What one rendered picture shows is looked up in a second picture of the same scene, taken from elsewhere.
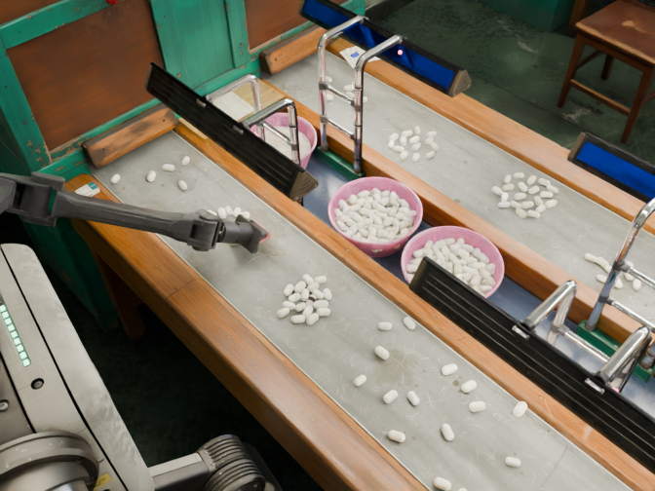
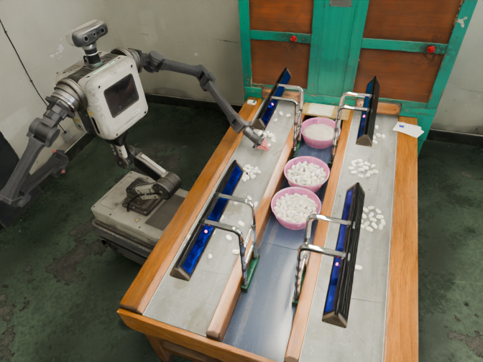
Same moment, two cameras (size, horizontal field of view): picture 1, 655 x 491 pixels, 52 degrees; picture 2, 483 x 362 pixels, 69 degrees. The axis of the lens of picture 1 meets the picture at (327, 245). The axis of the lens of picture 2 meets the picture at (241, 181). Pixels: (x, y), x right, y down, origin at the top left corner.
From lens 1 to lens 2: 1.39 m
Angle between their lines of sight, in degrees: 44
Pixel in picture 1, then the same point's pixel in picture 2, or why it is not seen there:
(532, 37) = not seen: outside the picture
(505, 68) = not seen: outside the picture
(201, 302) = (225, 148)
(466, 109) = (405, 175)
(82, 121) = (267, 79)
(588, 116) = not seen: outside the picture
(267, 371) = (207, 174)
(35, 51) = (260, 44)
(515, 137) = (403, 200)
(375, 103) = (378, 147)
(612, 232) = (373, 261)
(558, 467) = (216, 273)
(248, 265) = (251, 152)
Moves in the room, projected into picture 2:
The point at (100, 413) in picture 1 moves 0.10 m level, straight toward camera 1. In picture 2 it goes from (89, 91) to (72, 102)
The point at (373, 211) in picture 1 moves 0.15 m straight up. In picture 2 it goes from (309, 173) to (310, 154)
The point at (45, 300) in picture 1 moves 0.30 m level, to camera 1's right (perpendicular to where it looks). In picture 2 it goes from (114, 69) to (131, 95)
